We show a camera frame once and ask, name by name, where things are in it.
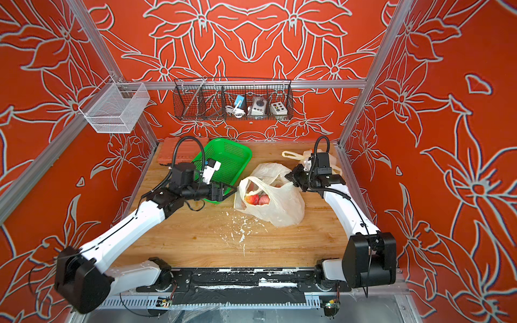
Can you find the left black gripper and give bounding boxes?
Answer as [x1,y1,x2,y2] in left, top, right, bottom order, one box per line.
[183,178,238,204]

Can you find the white orange-print plastic bag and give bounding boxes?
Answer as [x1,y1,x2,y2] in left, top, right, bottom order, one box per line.
[234,163,305,227]

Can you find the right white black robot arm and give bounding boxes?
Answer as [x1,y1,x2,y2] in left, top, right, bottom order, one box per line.
[285,136,397,292]

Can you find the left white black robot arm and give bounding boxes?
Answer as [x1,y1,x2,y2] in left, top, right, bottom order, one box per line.
[55,136,242,314]

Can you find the green plastic basket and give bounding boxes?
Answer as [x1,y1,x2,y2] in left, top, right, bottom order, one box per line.
[192,138,253,204]

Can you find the white button remote box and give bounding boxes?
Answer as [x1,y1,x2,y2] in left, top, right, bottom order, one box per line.
[269,102,288,117]

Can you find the grey white timer device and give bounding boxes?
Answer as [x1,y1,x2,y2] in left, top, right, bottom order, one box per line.
[249,96,267,117]

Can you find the blue white small box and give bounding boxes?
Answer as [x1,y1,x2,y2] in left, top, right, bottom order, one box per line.
[234,95,245,109]

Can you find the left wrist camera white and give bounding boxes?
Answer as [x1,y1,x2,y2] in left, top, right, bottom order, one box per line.
[202,158,222,184]

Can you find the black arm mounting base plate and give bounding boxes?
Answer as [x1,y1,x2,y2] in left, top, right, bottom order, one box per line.
[136,267,351,305]

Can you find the black wire wall basket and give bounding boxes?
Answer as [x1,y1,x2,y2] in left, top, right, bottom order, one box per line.
[173,77,294,121]

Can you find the clear plastic wall bin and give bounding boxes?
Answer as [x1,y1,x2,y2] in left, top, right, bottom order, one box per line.
[79,83,150,134]

